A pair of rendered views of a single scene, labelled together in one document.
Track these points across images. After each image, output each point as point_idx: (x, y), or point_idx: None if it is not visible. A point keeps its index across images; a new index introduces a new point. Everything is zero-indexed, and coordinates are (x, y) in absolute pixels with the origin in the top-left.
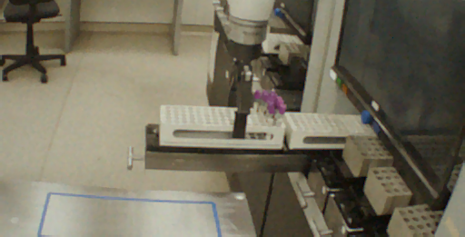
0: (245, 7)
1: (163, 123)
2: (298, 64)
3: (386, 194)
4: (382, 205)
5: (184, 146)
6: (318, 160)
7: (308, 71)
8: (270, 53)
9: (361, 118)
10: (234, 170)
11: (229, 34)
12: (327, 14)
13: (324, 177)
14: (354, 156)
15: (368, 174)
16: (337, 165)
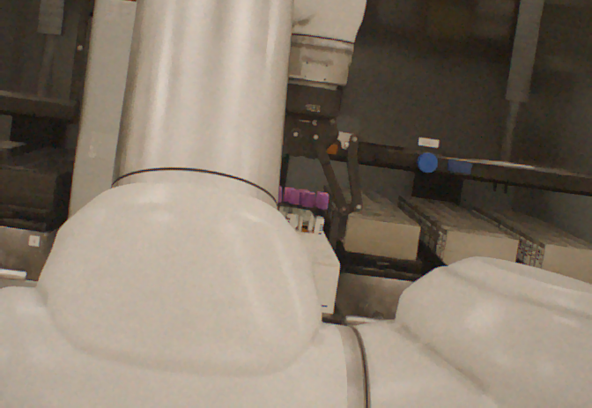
0: (359, 19)
1: (339, 264)
2: (36, 174)
3: (514, 240)
4: (513, 257)
5: (335, 303)
6: (353, 266)
7: (83, 176)
8: None
9: (421, 166)
10: None
11: (321, 74)
12: None
13: (397, 277)
14: (390, 236)
15: (447, 241)
16: (385, 257)
